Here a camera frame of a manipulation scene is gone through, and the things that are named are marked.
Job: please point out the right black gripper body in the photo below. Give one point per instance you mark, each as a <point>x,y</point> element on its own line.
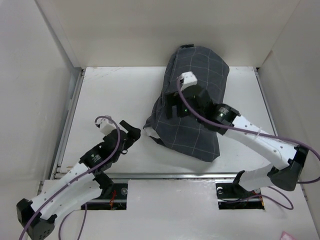
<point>174,98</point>

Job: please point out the white pillow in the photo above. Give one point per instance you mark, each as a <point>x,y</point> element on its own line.
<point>151,132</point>

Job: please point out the dark grey checked pillowcase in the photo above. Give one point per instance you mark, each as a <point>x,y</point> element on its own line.
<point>185,135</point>

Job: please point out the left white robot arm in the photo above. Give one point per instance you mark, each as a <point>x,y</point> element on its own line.
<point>84,182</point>

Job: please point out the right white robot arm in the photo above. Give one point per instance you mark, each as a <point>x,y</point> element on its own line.
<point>286,160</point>

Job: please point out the pink object at corner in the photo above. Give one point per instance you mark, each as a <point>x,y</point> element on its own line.
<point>286,236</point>

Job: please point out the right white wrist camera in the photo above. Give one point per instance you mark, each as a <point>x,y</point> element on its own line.
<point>187,79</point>

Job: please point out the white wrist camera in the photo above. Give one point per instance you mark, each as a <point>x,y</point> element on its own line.
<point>187,79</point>
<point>105,124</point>

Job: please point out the aluminium rail at table front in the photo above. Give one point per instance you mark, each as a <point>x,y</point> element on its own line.
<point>170,176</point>

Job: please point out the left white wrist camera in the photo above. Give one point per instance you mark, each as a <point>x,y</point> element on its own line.
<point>105,124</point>

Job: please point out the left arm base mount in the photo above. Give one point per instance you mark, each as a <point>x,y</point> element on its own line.
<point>113,196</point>

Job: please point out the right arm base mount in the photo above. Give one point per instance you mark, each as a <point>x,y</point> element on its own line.
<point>231,196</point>

